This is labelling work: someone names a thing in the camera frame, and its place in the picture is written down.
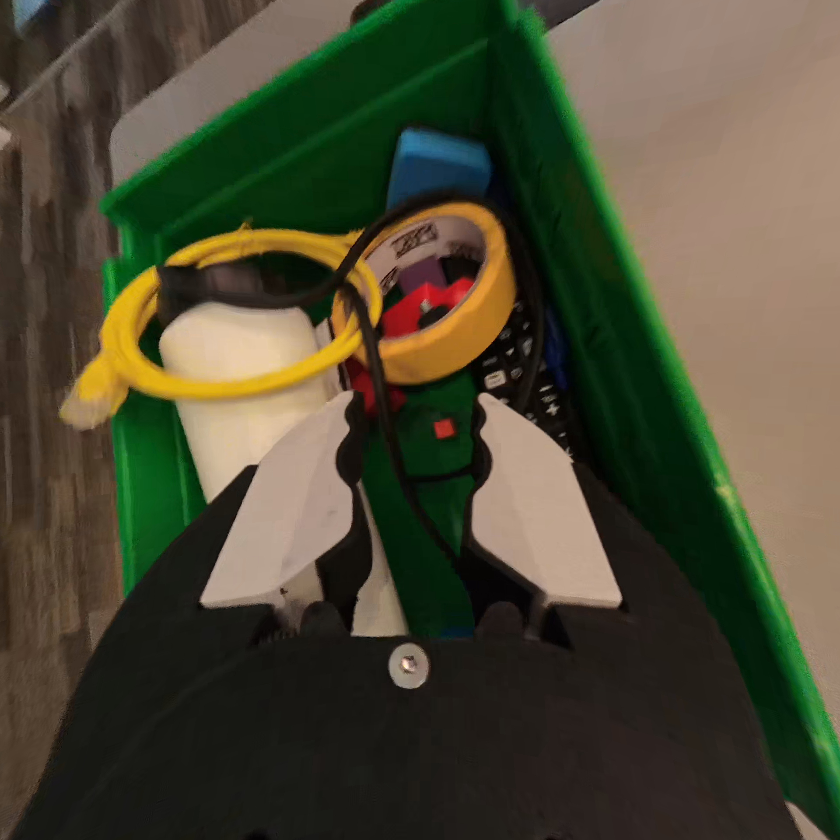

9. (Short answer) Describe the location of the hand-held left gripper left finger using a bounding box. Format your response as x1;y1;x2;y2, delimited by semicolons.
199;391;375;631

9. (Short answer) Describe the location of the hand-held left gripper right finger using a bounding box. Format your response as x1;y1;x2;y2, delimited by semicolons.
459;392;624;641

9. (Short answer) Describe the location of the white bottle with black cap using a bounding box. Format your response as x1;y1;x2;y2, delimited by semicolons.
156;262;411;637

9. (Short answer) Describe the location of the yellow tape roll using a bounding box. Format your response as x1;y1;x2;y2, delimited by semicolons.
330;201;517;385

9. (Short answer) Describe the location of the green plastic bin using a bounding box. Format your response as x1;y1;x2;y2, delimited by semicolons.
98;0;840;808

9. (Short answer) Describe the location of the grey desk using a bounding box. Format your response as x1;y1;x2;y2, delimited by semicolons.
108;0;840;840

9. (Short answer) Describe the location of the black calculator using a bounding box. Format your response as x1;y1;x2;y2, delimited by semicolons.
476;302;578;460

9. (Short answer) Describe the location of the dark green box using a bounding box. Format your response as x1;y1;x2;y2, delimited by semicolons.
361;374;480;637

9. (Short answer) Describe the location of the red plastic part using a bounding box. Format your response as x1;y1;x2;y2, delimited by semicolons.
344;279;476;414

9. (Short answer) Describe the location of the purple block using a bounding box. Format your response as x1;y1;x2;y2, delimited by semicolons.
400;257;447;296

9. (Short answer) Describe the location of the blue sponge block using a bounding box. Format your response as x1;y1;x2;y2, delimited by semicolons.
386;128;493;211

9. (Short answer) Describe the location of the thin black cable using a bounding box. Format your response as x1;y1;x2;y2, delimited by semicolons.
289;190;546;565

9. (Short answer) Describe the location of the yellow network cable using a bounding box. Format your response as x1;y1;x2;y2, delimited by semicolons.
59;223;385;431

